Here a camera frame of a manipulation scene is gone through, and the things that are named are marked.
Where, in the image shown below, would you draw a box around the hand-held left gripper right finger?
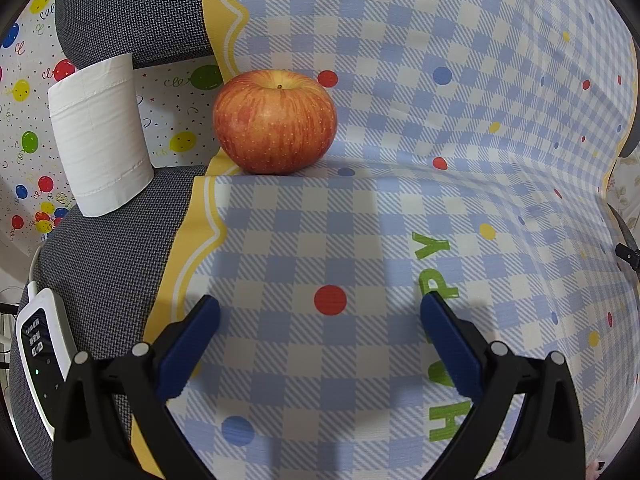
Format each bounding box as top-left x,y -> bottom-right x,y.
421,291 -> 586,480

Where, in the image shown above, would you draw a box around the white controller device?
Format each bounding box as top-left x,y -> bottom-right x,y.
15,287 -> 77,441

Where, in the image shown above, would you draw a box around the white cable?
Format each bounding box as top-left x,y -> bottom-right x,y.
27,244 -> 47,293

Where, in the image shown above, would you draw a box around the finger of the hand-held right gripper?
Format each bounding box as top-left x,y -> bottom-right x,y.
607,204 -> 640,275

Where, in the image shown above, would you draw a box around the floral print sheet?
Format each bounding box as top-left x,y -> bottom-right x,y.
602,152 -> 640,241

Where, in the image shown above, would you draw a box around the white toilet paper roll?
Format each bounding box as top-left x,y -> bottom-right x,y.
47,53 -> 155,218

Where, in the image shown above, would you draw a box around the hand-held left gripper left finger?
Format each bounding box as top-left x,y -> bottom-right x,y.
51,296 -> 221,480

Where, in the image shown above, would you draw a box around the blue checked dotted cloth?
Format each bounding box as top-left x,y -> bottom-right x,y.
130,0 -> 636,480

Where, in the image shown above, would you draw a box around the grey mesh office chair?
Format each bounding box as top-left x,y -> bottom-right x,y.
7,0 -> 640,480

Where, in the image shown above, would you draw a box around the red apple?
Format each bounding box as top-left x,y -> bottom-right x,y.
213,70 -> 338,176

